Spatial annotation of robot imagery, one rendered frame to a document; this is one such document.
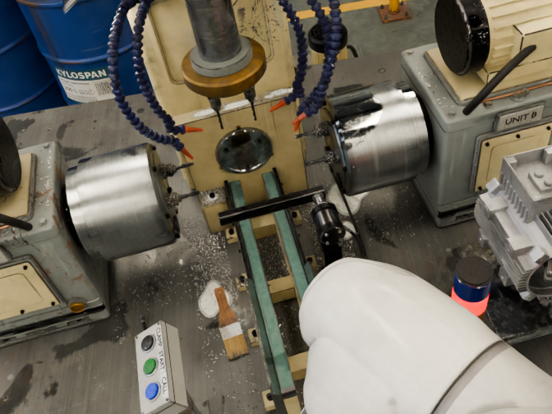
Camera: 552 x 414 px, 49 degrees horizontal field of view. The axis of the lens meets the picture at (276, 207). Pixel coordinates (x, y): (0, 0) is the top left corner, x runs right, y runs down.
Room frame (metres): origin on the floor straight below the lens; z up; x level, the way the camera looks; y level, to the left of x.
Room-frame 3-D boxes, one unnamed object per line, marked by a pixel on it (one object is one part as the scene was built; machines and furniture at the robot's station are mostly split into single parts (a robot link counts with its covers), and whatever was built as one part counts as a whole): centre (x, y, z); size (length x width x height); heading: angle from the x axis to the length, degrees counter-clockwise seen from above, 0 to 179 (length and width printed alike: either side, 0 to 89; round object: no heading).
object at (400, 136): (1.07, -0.29, 1.04); 0.41 x 0.25 x 0.25; 94
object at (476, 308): (0.53, -0.29, 1.14); 0.06 x 0.06 x 0.04
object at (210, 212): (1.11, 0.16, 0.86); 0.07 x 0.06 x 0.12; 94
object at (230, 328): (0.80, 0.17, 0.80); 0.21 x 0.05 x 0.01; 9
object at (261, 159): (1.14, 0.05, 1.02); 0.15 x 0.02 x 0.15; 94
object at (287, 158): (1.21, 0.05, 0.97); 0.30 x 0.11 x 0.34; 94
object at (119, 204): (1.03, 0.40, 1.04); 0.37 x 0.25 x 0.25; 94
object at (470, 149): (1.09, -0.55, 0.99); 0.35 x 0.31 x 0.37; 94
